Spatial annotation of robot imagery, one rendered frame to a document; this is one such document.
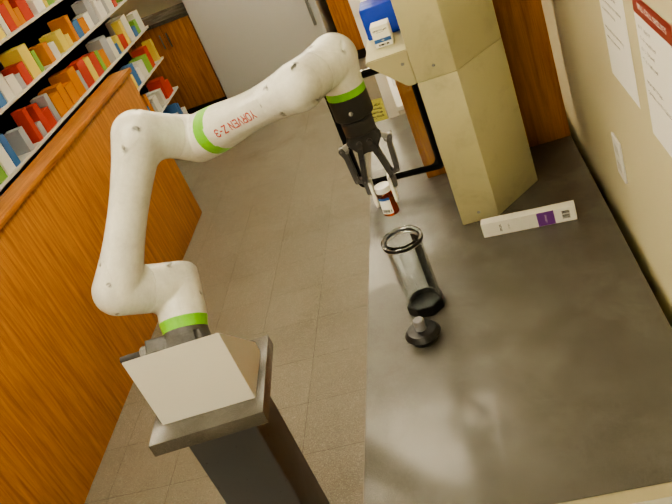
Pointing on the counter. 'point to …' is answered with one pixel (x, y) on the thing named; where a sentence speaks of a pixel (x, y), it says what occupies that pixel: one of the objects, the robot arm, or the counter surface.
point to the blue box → (369, 11)
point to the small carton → (382, 33)
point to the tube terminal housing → (469, 101)
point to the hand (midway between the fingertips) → (383, 190)
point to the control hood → (391, 60)
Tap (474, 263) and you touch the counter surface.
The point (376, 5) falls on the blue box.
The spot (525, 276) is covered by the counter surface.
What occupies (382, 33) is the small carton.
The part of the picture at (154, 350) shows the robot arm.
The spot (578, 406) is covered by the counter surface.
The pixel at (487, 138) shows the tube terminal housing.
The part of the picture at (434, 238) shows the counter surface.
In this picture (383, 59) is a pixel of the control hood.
